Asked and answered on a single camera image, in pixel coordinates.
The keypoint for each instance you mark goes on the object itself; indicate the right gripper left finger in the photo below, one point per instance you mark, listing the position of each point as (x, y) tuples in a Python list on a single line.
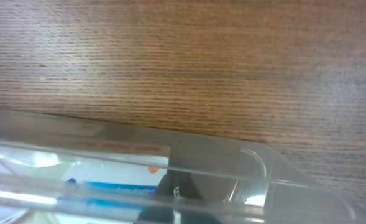
[(156, 214)]

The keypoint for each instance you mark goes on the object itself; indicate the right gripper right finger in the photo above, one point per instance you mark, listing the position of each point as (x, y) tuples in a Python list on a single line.
[(189, 217)]

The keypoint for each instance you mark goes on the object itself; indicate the green Zam-Buk box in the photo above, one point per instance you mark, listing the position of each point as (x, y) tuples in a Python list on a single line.
[(178, 185)]

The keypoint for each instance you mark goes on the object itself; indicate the clear plastic container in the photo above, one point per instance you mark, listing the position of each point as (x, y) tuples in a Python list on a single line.
[(240, 181)]

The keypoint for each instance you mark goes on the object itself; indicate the white Panadol box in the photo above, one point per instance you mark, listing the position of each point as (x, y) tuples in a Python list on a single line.
[(138, 171)]

